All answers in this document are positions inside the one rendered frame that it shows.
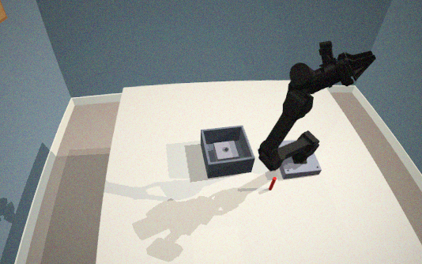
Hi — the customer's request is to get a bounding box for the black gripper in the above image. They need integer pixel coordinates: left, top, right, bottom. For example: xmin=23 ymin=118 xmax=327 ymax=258
xmin=317 ymin=51 xmax=376 ymax=87

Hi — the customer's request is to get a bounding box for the red peg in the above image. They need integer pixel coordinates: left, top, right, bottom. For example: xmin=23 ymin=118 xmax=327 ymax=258
xmin=269 ymin=177 xmax=277 ymax=190

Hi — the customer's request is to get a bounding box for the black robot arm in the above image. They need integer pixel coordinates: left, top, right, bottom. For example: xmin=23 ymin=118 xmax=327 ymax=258
xmin=258 ymin=41 xmax=336 ymax=171

